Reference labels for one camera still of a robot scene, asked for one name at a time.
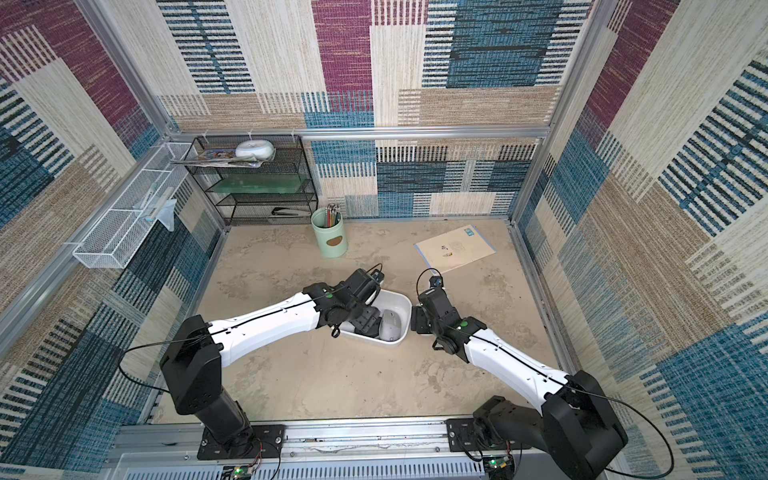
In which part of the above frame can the white storage box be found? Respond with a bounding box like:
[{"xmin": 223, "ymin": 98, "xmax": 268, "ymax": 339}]
[{"xmin": 341, "ymin": 290, "xmax": 413, "ymax": 348}]

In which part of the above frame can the grey computer mouse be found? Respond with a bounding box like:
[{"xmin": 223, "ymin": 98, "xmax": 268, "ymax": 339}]
[{"xmin": 378, "ymin": 310, "xmax": 402, "ymax": 342}]

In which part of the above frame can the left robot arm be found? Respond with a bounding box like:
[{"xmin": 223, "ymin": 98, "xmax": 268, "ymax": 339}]
[{"xmin": 160, "ymin": 265, "xmax": 385, "ymax": 455}]

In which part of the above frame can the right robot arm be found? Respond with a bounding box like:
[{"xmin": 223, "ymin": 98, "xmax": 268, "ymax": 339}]
[{"xmin": 412, "ymin": 287, "xmax": 628, "ymax": 479}]

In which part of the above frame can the beige notebook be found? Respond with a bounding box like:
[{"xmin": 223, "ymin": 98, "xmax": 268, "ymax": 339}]
[{"xmin": 415, "ymin": 225, "xmax": 496, "ymax": 273}]

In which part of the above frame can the green pen holder cup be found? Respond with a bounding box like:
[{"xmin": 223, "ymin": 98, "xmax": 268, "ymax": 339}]
[{"xmin": 310, "ymin": 204, "xmax": 348, "ymax": 259}]

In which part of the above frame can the black stapler on bottom shelf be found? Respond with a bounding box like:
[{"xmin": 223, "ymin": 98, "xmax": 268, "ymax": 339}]
[{"xmin": 271, "ymin": 207, "xmax": 311, "ymax": 218}]

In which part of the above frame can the green pad on shelf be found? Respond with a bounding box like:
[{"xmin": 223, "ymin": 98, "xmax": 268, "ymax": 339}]
[{"xmin": 207, "ymin": 174, "xmax": 304, "ymax": 194}]

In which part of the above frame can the white round device on shelf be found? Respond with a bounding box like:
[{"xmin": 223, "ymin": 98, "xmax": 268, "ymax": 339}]
[{"xmin": 235, "ymin": 139, "xmax": 276, "ymax": 161}]

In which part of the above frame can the magazine on top shelf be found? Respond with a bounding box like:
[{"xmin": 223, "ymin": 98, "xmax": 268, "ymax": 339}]
[{"xmin": 170, "ymin": 150, "xmax": 274, "ymax": 168}]

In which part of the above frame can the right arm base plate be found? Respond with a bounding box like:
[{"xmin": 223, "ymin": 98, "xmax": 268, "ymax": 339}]
[{"xmin": 444, "ymin": 417, "xmax": 531, "ymax": 453}]

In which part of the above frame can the black wire shelf rack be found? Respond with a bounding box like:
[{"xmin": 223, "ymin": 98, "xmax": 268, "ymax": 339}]
[{"xmin": 177, "ymin": 134, "xmax": 319, "ymax": 226}]

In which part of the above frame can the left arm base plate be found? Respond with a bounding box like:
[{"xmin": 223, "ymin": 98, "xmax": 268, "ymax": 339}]
[{"xmin": 197, "ymin": 424, "xmax": 286, "ymax": 461}]

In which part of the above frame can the white wire wall basket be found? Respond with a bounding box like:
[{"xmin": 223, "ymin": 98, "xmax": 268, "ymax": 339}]
[{"xmin": 73, "ymin": 142, "xmax": 188, "ymax": 269}]

